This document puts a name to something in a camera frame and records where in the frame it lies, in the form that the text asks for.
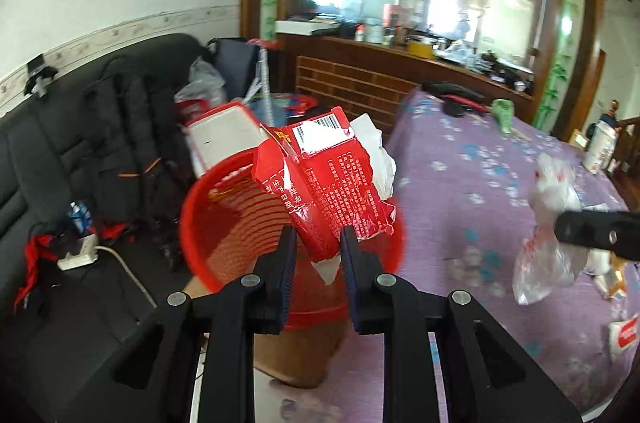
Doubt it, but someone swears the black backpack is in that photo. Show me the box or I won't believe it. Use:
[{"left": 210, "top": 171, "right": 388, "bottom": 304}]
[{"left": 81, "top": 57, "right": 195, "bottom": 226}]

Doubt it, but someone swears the red plastic mesh basket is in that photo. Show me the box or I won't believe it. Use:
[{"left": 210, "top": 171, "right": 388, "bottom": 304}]
[{"left": 178, "top": 147, "right": 407, "bottom": 333}]

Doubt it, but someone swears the white cartoon paper cup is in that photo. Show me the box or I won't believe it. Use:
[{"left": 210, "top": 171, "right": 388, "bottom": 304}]
[{"left": 582, "top": 121, "right": 617, "bottom": 174}]

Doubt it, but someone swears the wooden brick-pattern counter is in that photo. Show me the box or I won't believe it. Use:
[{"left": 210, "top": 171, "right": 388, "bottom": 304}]
[{"left": 277, "top": 34, "right": 537, "bottom": 135}]

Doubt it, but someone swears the white plastic bag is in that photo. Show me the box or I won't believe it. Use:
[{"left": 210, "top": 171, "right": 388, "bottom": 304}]
[{"left": 512, "top": 154, "right": 588, "bottom": 305}]

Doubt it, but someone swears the black red tool on table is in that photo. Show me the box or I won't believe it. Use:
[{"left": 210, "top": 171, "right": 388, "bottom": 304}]
[{"left": 422, "top": 82, "right": 489, "bottom": 118}]

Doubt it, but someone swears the black leather sofa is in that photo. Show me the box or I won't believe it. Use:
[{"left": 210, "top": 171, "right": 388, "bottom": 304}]
[{"left": 0, "top": 32, "right": 237, "bottom": 404}]

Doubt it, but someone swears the purple floral tablecloth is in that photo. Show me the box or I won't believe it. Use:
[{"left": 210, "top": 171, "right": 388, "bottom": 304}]
[{"left": 386, "top": 90, "right": 639, "bottom": 414}]

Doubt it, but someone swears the green crumpled cloth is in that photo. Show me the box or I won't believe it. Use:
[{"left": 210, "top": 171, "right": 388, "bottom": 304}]
[{"left": 490, "top": 98, "right": 514, "bottom": 136}]

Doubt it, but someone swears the red white wet wipe packet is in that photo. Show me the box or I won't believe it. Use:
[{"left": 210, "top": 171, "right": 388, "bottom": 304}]
[{"left": 608, "top": 313, "right": 639, "bottom": 361}]

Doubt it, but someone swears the red torn carton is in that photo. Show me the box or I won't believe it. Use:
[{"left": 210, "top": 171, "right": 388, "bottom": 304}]
[{"left": 252, "top": 107, "right": 396, "bottom": 263}]

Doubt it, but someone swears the stair newel post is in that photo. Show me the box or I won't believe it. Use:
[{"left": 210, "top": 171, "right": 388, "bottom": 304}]
[{"left": 599, "top": 99, "right": 620, "bottom": 133}]

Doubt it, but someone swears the clear plastic bag on sofa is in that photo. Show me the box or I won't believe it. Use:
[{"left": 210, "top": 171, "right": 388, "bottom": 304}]
[{"left": 174, "top": 57, "right": 228, "bottom": 108}]

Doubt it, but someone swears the white red-framed board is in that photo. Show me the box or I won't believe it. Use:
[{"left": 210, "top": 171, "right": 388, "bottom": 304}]
[{"left": 182, "top": 102, "right": 267, "bottom": 178}]

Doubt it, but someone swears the white power strip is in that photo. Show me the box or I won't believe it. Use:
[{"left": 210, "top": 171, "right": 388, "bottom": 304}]
[{"left": 56, "top": 233, "right": 99, "bottom": 271}]

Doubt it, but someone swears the brown cardboard box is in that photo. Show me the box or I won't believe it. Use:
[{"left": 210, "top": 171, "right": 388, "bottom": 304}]
[{"left": 182, "top": 274, "right": 352, "bottom": 389}]

